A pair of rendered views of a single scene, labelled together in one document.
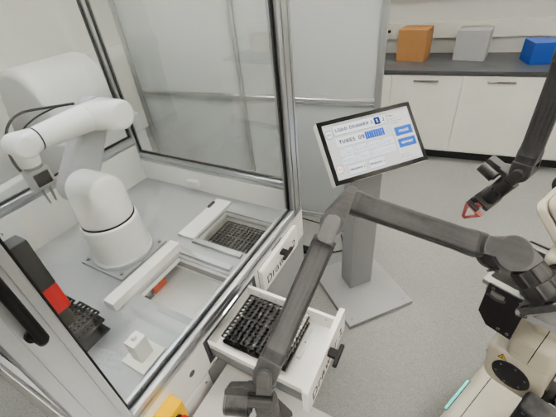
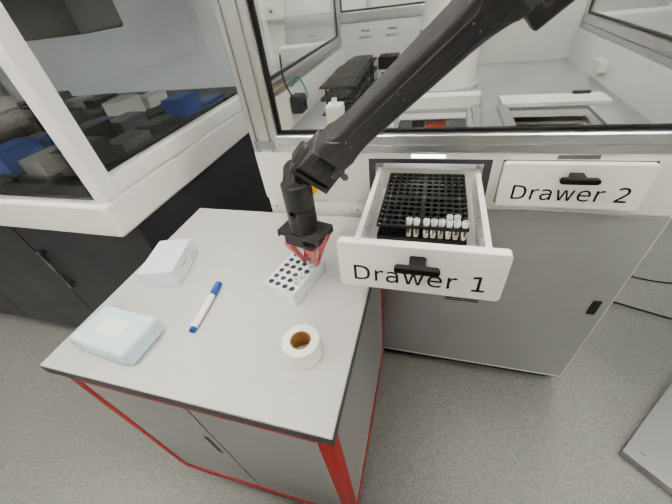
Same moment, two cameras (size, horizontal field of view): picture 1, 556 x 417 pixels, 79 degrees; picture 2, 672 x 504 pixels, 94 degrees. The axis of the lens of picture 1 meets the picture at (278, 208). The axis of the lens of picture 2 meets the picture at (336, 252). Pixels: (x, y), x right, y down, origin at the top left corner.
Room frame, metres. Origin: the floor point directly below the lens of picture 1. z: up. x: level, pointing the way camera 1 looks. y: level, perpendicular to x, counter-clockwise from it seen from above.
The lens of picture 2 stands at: (0.32, -0.46, 1.28)
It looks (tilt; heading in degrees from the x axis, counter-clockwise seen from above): 40 degrees down; 78
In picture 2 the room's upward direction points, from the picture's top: 8 degrees counter-clockwise
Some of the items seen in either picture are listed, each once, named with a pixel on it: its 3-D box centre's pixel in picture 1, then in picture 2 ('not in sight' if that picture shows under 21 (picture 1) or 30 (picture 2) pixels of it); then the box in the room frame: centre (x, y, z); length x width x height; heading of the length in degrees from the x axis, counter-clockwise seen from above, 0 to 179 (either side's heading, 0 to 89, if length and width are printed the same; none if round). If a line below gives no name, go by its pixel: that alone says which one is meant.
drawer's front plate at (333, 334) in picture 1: (325, 356); (417, 268); (0.54, -0.09, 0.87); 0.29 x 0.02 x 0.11; 148
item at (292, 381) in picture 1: (264, 331); (423, 208); (0.65, 0.09, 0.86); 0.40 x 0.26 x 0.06; 58
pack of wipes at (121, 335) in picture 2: not in sight; (118, 333); (-0.05, 0.06, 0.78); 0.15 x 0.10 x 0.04; 144
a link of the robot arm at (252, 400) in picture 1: (264, 405); (297, 192); (0.37, 0.08, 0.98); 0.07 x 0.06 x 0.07; 80
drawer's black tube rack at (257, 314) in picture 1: (266, 332); (423, 209); (0.64, 0.08, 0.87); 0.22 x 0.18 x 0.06; 58
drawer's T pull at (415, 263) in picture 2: (334, 353); (417, 265); (0.52, -0.11, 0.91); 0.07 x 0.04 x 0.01; 148
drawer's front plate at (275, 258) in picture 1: (280, 256); (569, 185); (0.97, 0.01, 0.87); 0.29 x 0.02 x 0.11; 148
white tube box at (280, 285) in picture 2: not in sight; (295, 276); (0.33, 0.08, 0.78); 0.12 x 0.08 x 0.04; 43
